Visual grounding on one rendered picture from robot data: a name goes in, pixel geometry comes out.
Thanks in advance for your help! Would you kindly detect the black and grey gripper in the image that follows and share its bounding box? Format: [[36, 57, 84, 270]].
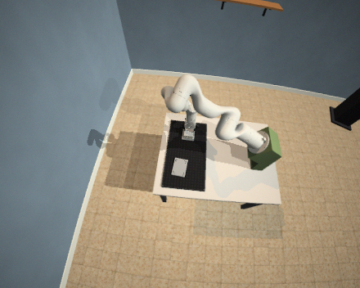
[[181, 120, 199, 132]]

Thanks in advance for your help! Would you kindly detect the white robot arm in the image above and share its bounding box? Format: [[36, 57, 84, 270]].
[[161, 74, 269, 154]]

